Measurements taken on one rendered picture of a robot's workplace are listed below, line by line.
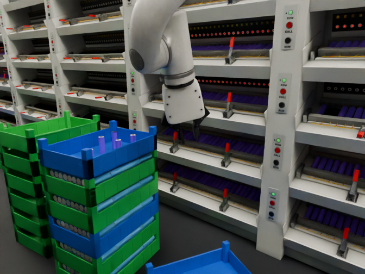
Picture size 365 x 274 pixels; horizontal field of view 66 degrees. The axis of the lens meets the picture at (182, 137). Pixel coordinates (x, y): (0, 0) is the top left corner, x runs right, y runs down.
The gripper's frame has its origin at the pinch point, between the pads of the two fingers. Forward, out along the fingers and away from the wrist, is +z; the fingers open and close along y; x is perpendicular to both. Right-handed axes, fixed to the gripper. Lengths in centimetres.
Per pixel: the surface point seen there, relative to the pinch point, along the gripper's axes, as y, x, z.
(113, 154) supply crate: -21.5, 1.2, 1.7
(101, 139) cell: -25.3, 11.1, 1.5
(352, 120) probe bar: 47.5, -3.9, 6.3
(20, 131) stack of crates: -59, 37, 4
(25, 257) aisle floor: -66, 10, 41
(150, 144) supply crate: -11.5, 13.1, 8.5
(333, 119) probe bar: 44.1, -0.1, 6.8
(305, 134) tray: 35.9, 0.8, 10.4
